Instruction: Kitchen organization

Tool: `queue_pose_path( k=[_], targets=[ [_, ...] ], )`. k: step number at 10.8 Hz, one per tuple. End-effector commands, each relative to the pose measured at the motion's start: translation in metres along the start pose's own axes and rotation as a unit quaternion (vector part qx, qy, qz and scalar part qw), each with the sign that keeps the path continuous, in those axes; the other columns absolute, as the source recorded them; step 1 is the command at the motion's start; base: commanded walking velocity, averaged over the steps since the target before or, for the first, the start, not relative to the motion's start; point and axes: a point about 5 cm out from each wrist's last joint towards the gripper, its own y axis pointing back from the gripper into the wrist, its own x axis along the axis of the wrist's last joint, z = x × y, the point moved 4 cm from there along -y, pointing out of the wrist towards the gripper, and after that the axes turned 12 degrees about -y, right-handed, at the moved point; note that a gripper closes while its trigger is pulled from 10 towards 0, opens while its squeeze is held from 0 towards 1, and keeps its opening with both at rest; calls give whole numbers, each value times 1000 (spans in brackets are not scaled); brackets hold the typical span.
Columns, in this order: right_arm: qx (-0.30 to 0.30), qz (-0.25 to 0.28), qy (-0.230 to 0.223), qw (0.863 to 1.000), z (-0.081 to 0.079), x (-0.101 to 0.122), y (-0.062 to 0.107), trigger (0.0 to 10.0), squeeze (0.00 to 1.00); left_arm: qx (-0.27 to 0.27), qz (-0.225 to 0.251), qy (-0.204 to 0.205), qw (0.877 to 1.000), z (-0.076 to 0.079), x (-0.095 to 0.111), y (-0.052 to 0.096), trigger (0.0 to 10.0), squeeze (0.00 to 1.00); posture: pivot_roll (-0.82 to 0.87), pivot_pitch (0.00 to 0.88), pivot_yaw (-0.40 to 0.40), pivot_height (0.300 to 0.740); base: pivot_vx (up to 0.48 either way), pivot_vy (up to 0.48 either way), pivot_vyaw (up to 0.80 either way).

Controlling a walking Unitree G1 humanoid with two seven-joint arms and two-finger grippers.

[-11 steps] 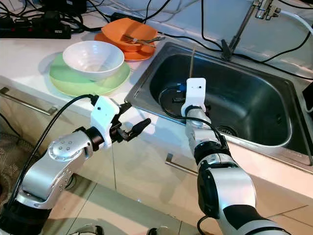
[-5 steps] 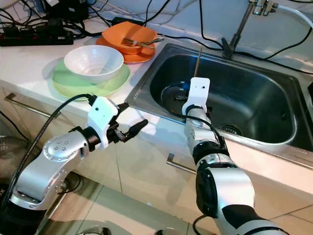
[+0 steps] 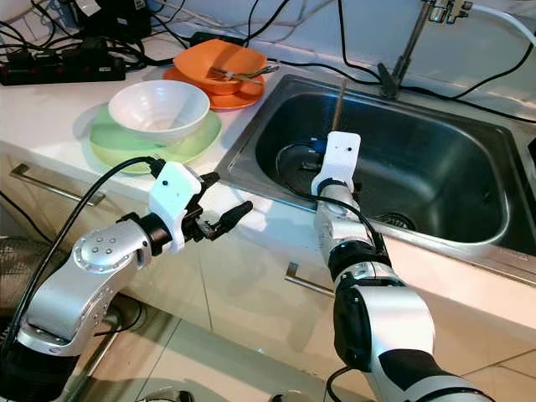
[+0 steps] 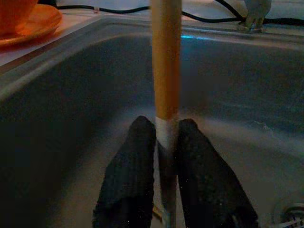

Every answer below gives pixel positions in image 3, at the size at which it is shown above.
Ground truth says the white hose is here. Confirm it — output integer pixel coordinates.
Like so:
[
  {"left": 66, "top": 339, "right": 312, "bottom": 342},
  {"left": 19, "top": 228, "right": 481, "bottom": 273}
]
[{"left": 469, "top": 3, "right": 536, "bottom": 49}]

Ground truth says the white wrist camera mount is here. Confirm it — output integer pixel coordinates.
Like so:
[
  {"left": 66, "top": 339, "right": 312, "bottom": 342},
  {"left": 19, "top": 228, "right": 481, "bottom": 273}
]
[
  {"left": 312, "top": 131, "right": 362, "bottom": 198},
  {"left": 149, "top": 161, "right": 205, "bottom": 254}
]

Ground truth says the black hanging cable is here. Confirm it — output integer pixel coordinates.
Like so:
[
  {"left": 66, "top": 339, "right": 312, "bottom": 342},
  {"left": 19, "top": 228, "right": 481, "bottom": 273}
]
[{"left": 0, "top": 193, "right": 43, "bottom": 245}]

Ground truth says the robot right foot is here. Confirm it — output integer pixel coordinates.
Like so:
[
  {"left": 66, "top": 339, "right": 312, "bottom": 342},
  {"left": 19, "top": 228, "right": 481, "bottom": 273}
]
[{"left": 266, "top": 389, "right": 307, "bottom": 402}]

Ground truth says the stainless steel sink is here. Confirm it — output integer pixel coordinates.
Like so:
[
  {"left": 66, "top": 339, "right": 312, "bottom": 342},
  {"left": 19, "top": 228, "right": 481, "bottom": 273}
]
[{"left": 215, "top": 74, "right": 536, "bottom": 281}]

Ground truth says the white bowl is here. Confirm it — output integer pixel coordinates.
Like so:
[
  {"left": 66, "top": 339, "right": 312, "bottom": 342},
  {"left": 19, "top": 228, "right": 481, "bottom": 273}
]
[{"left": 107, "top": 80, "right": 211, "bottom": 146}]

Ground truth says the light green plate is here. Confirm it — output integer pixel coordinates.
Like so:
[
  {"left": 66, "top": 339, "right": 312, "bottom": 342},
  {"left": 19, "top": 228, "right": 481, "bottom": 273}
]
[{"left": 88, "top": 102, "right": 223, "bottom": 176}]

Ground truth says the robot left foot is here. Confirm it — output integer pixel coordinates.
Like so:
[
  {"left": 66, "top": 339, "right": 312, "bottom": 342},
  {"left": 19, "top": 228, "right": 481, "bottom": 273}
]
[{"left": 134, "top": 387, "right": 195, "bottom": 402}]

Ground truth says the orange plate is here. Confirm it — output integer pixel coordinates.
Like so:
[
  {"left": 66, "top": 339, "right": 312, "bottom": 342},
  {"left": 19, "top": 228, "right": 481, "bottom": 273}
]
[{"left": 162, "top": 65, "right": 265, "bottom": 112}]

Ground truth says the flat black power brick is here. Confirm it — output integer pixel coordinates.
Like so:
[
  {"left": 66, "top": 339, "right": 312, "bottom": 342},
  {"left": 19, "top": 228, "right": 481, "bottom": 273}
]
[{"left": 188, "top": 32, "right": 244, "bottom": 48}]

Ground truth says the orange bowl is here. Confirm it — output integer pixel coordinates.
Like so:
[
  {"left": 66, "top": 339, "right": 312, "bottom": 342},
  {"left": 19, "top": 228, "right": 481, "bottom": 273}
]
[{"left": 173, "top": 39, "right": 269, "bottom": 95}]

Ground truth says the metal fork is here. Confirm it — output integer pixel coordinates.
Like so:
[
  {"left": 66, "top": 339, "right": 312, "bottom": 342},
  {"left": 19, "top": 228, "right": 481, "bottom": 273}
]
[{"left": 208, "top": 64, "right": 281, "bottom": 85}]

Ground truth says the metal faucet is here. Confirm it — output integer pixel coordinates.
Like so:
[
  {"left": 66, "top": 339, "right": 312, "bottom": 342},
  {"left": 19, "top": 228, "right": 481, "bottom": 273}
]
[{"left": 379, "top": 0, "right": 476, "bottom": 100}]

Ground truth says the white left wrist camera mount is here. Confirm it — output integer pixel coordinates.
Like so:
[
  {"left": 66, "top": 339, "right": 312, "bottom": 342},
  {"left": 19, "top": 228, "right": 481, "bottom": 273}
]
[{"left": 149, "top": 161, "right": 205, "bottom": 254}]

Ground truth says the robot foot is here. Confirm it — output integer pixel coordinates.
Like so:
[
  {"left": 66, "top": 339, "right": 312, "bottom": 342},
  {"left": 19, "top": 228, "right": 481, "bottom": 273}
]
[
  {"left": 134, "top": 387, "right": 195, "bottom": 402},
  {"left": 266, "top": 389, "right": 307, "bottom": 402}
]

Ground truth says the black floor fan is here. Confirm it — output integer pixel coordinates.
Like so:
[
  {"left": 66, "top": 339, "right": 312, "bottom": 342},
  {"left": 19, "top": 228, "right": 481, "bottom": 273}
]
[{"left": 0, "top": 236, "right": 68, "bottom": 336}]

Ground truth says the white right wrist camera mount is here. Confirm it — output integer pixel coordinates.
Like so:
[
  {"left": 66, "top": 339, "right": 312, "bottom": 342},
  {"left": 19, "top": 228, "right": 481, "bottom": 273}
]
[{"left": 312, "top": 131, "right": 362, "bottom": 198}]

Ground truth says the black adapter box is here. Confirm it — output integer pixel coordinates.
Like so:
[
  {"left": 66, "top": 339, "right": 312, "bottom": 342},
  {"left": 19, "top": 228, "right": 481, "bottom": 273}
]
[{"left": 69, "top": 0, "right": 143, "bottom": 43}]

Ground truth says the beige kitchen counter cabinet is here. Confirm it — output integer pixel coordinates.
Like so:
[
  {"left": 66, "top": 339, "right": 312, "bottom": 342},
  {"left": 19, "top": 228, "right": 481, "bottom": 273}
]
[{"left": 0, "top": 134, "right": 536, "bottom": 402}]

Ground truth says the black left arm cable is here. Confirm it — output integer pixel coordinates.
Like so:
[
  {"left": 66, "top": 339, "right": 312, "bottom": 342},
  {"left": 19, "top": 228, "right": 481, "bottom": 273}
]
[{"left": 17, "top": 156, "right": 164, "bottom": 344}]

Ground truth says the wooden chopstick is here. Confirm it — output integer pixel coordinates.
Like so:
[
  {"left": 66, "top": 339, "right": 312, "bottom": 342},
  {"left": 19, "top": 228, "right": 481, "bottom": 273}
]
[{"left": 332, "top": 80, "right": 346, "bottom": 133}]

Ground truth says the thin black cable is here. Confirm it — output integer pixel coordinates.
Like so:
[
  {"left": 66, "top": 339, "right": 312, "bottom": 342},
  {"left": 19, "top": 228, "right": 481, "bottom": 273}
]
[
  {"left": 272, "top": 57, "right": 386, "bottom": 85},
  {"left": 338, "top": 0, "right": 386, "bottom": 83}
]

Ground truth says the black power strip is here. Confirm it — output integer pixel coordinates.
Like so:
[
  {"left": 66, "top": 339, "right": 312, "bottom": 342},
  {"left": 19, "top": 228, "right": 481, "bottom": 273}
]
[{"left": 0, "top": 52, "right": 114, "bottom": 87}]

